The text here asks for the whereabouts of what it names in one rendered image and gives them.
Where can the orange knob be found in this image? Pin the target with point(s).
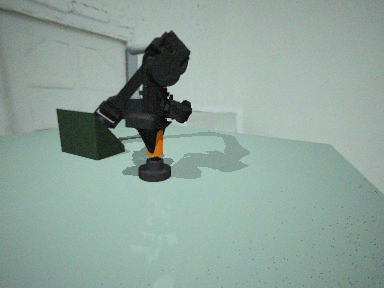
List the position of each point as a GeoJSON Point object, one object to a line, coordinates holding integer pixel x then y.
{"type": "Point", "coordinates": [159, 145]}

